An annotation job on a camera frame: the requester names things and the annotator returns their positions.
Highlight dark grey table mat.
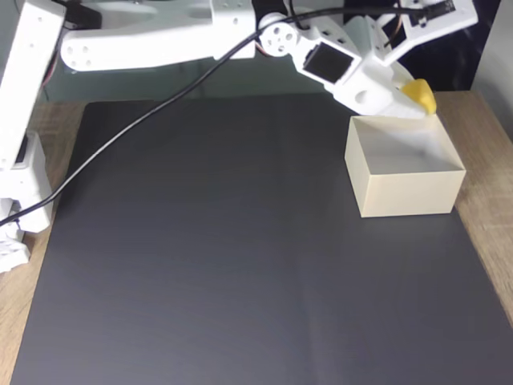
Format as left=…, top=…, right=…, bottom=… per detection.
left=10, top=92, right=513, bottom=385

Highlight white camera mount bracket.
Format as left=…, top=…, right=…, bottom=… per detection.
left=344, top=0, right=479, bottom=68

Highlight white open cardboard box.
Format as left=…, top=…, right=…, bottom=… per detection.
left=343, top=112, right=467, bottom=219

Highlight thick black cable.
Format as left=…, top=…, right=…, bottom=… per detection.
left=0, top=6, right=430, bottom=226

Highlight yellow cube block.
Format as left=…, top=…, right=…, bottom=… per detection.
left=402, top=79, right=437, bottom=116

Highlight thin red black servo wire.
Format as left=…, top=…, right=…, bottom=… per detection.
left=378, top=10, right=408, bottom=49

